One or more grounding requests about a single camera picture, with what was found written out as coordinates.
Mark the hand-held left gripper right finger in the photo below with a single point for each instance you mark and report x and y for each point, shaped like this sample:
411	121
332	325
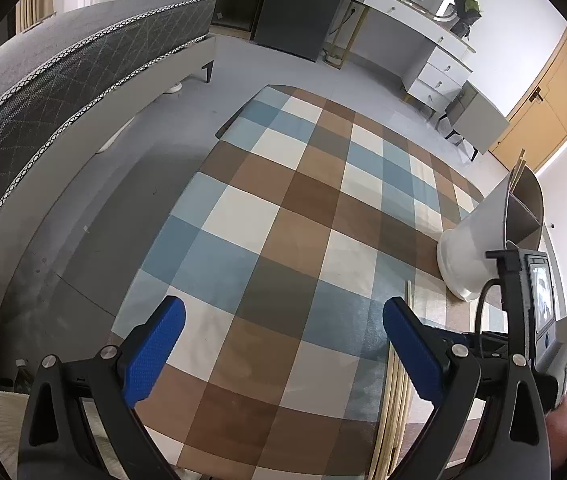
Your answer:
413	355

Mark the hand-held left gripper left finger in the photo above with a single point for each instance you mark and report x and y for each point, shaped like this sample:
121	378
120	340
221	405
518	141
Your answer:
156	352

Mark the pile of wooden chopsticks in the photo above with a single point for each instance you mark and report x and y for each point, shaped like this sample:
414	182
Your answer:
393	400

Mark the white grey utensil holder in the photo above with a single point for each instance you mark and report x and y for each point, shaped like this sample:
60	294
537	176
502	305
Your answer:
478	245

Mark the wooden chopstick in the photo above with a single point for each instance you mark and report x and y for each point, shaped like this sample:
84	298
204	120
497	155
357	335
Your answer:
519	162

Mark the green bottle white cap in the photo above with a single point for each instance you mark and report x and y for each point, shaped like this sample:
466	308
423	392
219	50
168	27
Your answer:
22	375

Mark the checkered tablecloth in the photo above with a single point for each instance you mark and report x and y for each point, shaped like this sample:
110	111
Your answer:
288	260

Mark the grey nightstand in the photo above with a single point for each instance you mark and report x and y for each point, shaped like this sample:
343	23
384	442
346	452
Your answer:
483	115

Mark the wooden door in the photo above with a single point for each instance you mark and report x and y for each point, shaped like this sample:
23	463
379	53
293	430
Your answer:
553	105

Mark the grey quilted mattress bed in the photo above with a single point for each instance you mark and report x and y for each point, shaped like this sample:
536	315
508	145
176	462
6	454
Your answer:
63	170

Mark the white dressing table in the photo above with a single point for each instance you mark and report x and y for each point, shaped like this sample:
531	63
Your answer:
438	75

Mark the dark grey refrigerator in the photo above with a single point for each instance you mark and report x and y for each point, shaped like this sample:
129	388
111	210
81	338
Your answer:
293	20

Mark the beige curtain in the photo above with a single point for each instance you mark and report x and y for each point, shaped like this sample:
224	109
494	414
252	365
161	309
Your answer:
33	12

